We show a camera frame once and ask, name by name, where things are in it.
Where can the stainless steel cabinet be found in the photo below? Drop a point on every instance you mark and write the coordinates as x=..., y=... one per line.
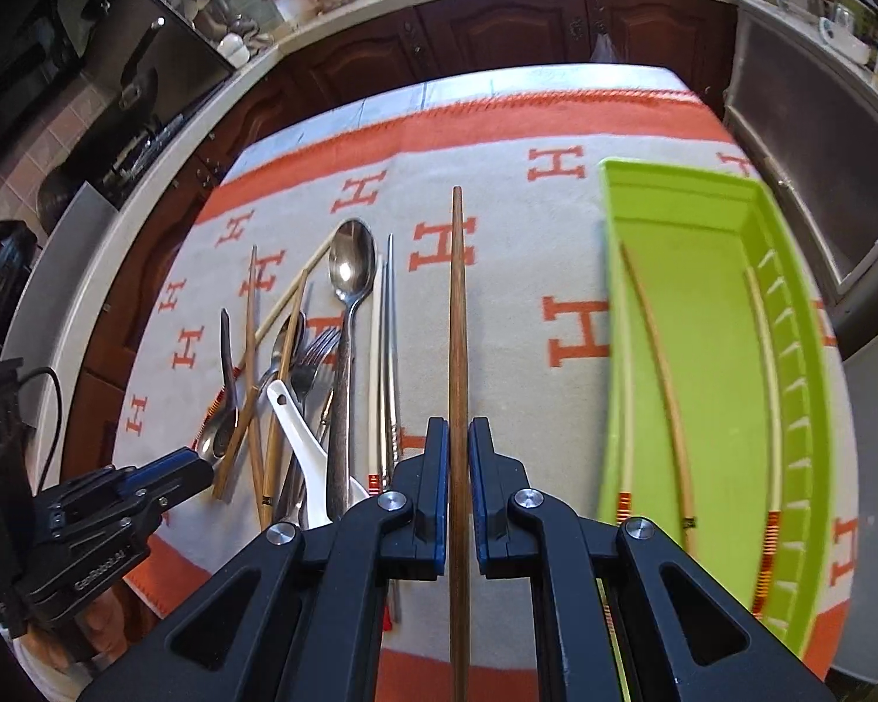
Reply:
x=812, y=146

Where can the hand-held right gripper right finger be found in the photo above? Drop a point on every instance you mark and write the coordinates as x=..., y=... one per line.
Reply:
x=481, y=475

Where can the green plastic tray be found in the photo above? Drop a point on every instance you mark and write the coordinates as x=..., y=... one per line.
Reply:
x=702, y=344

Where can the bamboo chopsticks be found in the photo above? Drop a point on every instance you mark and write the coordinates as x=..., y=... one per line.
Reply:
x=293, y=292

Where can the dark wooden chopstick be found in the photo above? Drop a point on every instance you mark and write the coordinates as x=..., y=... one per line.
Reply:
x=457, y=307

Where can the white plastic bag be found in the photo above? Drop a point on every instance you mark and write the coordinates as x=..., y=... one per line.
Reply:
x=604, y=50

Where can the black red kettle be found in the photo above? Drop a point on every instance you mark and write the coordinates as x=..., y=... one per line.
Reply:
x=4, y=270

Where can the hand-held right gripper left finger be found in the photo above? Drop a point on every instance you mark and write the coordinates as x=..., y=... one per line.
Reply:
x=439, y=475

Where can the black wok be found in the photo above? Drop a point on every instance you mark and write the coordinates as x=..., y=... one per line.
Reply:
x=58, y=190

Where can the orange grey printed blanket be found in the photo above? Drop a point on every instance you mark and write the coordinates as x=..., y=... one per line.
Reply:
x=541, y=248

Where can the white bowl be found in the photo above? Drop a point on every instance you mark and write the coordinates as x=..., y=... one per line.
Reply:
x=233, y=51

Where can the steel fork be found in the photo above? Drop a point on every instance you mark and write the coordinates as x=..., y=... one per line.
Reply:
x=311, y=373

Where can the steel stove guard panel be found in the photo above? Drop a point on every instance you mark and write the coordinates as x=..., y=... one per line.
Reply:
x=80, y=241

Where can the small dark steel spoon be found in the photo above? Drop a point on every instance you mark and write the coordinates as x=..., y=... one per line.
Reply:
x=227, y=365

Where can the black glossy panel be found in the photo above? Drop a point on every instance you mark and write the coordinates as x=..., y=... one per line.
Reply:
x=161, y=73

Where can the white ceramic spoon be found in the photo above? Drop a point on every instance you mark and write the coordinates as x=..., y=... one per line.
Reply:
x=307, y=453

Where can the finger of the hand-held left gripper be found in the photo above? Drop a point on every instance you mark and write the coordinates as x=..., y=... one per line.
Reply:
x=179, y=499
x=175, y=464

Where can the large steel spoon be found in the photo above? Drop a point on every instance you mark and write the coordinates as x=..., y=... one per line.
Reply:
x=351, y=263

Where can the steel chopstick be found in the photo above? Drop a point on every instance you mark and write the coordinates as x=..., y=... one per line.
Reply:
x=384, y=365
x=392, y=351

